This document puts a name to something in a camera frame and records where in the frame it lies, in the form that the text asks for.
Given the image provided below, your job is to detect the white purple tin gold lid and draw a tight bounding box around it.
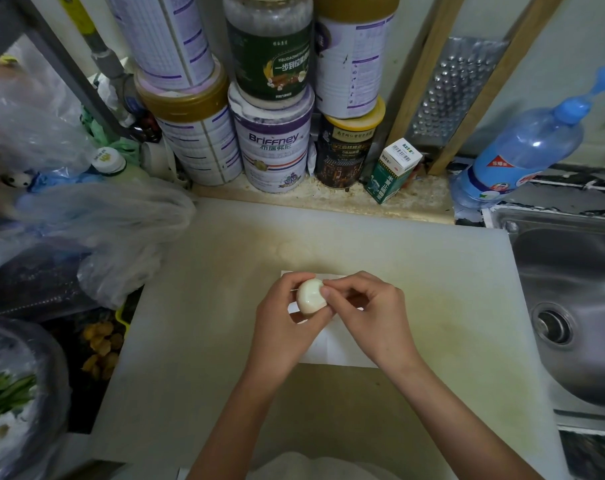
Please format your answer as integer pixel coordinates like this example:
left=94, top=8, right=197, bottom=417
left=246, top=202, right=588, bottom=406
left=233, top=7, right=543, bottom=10
left=312, top=0, right=402, bottom=119
left=102, top=0, right=216, bottom=91
left=134, top=57, right=243, bottom=187

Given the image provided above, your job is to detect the clear plastic bag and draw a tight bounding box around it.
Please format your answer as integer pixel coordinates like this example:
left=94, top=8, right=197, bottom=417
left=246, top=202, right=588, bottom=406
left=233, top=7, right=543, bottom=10
left=0, top=34, right=93, bottom=175

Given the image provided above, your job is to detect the person's left hand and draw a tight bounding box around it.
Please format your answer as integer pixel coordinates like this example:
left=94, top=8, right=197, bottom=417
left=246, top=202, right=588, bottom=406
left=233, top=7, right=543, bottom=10
left=245, top=272, right=336, bottom=393

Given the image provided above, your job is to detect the grey metal shelf rack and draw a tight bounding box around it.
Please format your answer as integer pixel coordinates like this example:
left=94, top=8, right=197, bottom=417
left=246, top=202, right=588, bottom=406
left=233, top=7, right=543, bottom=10
left=0, top=0, right=133, bottom=141

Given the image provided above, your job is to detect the person's left forearm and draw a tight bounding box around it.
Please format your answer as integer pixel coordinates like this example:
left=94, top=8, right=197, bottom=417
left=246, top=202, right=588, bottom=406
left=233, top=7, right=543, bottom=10
left=185, top=369, right=293, bottom=480

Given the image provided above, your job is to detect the blue plastic bag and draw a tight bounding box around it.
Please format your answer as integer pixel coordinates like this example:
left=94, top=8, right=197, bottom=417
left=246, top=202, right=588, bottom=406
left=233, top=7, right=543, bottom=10
left=30, top=168, right=103, bottom=193

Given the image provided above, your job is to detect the white paper sheet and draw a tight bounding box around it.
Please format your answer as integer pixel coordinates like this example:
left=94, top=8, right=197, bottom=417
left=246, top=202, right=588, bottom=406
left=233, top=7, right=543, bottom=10
left=281, top=270, right=378, bottom=369

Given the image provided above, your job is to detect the steel sink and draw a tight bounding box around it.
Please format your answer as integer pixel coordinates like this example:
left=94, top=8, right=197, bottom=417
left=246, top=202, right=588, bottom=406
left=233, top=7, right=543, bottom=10
left=482, top=203, right=605, bottom=435

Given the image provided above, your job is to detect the white tape roll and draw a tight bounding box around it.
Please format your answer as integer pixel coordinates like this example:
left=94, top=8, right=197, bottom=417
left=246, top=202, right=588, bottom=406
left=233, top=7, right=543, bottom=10
left=140, top=139, right=181, bottom=183

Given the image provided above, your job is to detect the green label jar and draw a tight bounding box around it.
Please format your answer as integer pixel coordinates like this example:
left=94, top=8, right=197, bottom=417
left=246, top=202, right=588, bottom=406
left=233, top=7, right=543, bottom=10
left=222, top=0, right=314, bottom=111

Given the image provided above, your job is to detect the person's right forearm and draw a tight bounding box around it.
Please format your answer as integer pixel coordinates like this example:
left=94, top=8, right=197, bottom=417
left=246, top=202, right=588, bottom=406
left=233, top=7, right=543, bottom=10
left=390, top=359, right=546, bottom=480

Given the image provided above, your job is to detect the small white cap bottle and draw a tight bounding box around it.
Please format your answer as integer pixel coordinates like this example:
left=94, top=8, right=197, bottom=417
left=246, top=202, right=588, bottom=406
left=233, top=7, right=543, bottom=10
left=87, top=146, right=139, bottom=177

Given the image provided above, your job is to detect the crumpled translucent plastic bag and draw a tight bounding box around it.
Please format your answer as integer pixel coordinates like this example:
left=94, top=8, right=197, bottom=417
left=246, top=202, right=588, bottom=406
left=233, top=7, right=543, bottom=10
left=12, top=177, right=197, bottom=309

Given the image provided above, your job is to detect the small panda toy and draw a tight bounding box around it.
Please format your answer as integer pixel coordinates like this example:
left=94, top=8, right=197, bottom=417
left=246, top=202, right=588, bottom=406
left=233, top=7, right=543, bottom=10
left=0, top=172, right=33, bottom=191

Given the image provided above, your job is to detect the white tin purple band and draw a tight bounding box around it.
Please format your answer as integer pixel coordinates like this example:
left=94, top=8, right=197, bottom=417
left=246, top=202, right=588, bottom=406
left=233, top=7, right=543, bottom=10
left=227, top=82, right=316, bottom=194

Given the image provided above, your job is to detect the grey metal pipe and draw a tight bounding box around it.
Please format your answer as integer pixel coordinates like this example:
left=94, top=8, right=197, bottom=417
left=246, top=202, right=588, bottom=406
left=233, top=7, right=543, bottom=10
left=56, top=0, right=139, bottom=125

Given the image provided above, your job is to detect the green white small carton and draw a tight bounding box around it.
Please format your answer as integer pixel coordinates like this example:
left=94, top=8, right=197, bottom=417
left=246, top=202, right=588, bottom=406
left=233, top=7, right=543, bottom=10
left=364, top=138, right=423, bottom=205

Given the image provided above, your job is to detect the white plastic cutting board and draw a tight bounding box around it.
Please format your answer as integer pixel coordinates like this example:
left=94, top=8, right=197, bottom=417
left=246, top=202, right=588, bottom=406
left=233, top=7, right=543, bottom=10
left=90, top=197, right=571, bottom=480

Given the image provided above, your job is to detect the blue plastic bottle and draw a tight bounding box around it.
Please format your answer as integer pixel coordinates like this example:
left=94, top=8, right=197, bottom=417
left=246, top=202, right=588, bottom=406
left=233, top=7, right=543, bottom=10
left=450, top=66, right=605, bottom=211

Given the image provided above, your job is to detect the person's white shirt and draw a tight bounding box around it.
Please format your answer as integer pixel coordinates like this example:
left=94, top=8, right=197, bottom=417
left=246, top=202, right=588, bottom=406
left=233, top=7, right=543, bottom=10
left=245, top=452, right=403, bottom=480

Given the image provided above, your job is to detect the green plastic bag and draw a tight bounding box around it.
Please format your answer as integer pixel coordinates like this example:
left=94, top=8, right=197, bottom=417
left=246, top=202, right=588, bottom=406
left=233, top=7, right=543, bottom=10
left=80, top=109, right=141, bottom=163

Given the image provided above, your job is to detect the clear bag with greens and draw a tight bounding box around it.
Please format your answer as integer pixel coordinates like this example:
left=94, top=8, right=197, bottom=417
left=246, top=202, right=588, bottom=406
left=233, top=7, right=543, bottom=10
left=0, top=314, right=71, bottom=480

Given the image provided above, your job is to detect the metal grater wooden frame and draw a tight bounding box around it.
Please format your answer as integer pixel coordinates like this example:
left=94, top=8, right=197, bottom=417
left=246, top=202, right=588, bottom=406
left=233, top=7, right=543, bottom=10
left=384, top=0, right=568, bottom=177

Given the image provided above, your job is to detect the pile of yellow dried fruits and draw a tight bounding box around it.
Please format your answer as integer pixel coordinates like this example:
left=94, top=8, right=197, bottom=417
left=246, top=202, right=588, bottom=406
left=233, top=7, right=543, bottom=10
left=81, top=321, right=125, bottom=381

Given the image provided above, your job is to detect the dark glossy bag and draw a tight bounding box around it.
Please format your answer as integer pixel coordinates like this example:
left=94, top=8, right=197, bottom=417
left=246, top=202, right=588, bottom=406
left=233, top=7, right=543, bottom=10
left=0, top=254, right=99, bottom=321

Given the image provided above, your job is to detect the dark tin yellow lid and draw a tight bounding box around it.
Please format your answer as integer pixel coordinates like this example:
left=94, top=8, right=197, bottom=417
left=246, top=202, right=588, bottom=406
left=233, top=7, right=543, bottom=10
left=314, top=97, right=386, bottom=189

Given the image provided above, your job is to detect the beige egg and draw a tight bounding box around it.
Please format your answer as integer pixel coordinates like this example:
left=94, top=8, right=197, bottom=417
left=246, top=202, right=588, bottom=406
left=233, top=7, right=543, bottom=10
left=295, top=278, right=329, bottom=315

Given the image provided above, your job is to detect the person's right hand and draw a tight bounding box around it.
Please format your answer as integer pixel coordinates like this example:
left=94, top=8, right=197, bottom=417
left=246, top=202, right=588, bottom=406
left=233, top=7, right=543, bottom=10
left=320, top=270, right=426, bottom=381

